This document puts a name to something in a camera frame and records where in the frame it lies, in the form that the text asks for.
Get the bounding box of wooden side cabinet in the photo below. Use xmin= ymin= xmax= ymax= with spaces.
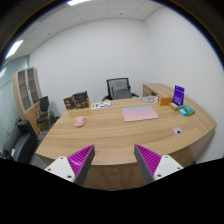
xmin=142 ymin=82 xmax=174 ymax=98

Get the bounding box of wooden shelf unit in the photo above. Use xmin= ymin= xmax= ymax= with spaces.
xmin=12 ymin=67 xmax=44 ymax=126

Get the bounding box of small yellow box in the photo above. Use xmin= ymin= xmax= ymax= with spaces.
xmin=167 ymin=102 xmax=181 ymax=111

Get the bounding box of black visitor chair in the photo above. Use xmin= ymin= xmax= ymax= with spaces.
xmin=35 ymin=95 xmax=56 ymax=129

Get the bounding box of black mesh office chair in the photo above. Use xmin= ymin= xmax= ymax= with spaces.
xmin=101 ymin=77 xmax=140 ymax=102

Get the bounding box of round desk cable grommet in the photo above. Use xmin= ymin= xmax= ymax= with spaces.
xmin=173 ymin=126 xmax=184 ymax=136

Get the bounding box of pink and blue mouse pad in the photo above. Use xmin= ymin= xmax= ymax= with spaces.
xmin=122 ymin=105 xmax=160 ymax=123

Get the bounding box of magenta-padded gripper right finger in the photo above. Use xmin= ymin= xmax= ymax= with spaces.
xmin=133 ymin=143 xmax=184 ymax=185

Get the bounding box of grey backpack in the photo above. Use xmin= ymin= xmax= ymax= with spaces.
xmin=112 ymin=83 xmax=132 ymax=100

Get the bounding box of printed paper sheet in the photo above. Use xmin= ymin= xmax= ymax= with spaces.
xmin=90 ymin=100 xmax=112 ymax=110

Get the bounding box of pink computer mouse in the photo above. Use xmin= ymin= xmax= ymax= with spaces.
xmin=73 ymin=115 xmax=86 ymax=128

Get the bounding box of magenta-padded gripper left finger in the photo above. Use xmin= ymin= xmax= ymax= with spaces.
xmin=44 ymin=144 xmax=96 ymax=187

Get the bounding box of black armchair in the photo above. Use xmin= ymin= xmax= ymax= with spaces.
xmin=2 ymin=120 xmax=38 ymax=164

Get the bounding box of orange cardboard box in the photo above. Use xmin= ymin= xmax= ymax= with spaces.
xmin=157 ymin=95 xmax=174 ymax=107

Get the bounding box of tall brown cardboard box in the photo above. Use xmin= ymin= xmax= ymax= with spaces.
xmin=63 ymin=95 xmax=75 ymax=111

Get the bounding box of black open box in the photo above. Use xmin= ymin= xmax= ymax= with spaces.
xmin=71 ymin=90 xmax=89 ymax=102

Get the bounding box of ceiling light panel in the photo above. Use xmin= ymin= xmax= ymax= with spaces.
xmin=4 ymin=39 xmax=24 ymax=60
xmin=65 ymin=0 xmax=91 ymax=7

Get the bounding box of small green box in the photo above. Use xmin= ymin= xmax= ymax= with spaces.
xmin=179 ymin=104 xmax=196 ymax=116

